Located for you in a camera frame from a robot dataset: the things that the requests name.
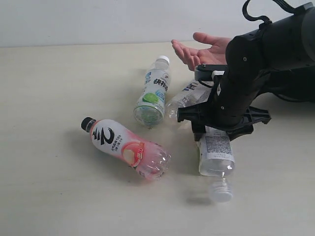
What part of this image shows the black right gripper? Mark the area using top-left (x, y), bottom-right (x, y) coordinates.
top-left (177, 34), bottom-right (271, 141)

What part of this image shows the green label Gatorade bottle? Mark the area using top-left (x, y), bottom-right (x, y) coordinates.
top-left (133, 56), bottom-right (171, 128)

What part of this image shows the pink peach drink bottle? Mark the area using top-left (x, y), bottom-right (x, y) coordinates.
top-left (81, 117), bottom-right (171, 180)

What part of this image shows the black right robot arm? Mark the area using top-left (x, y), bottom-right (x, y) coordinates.
top-left (177, 0), bottom-right (315, 141)

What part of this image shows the clear white-capped water bottle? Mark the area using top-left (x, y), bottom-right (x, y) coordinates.
top-left (164, 80), bottom-right (214, 126)

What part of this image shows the person's open bare hand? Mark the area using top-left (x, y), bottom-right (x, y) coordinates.
top-left (171, 32), bottom-right (232, 71)

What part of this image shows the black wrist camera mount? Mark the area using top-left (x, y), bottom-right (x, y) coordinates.
top-left (194, 64), bottom-right (227, 82)

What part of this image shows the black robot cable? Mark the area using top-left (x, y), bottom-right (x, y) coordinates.
top-left (242, 0), bottom-right (296, 25)

